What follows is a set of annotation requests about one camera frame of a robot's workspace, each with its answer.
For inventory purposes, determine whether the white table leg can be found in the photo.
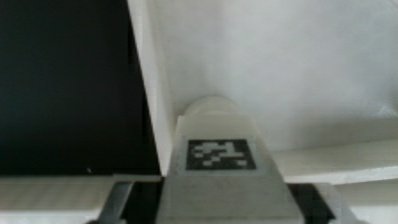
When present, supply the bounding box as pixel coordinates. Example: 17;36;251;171
155;97;305;224

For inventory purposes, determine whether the white square table top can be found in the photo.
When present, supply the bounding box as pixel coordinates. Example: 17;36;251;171
129;0;398;184

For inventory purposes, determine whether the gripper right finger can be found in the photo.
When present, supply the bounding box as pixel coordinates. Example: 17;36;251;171
287;182;367;224

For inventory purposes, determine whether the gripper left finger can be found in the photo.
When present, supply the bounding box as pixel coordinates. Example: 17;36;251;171
88;182;161;224

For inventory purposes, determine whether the white U-shaped obstacle fence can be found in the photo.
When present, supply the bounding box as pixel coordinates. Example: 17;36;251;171
0;176;398;224

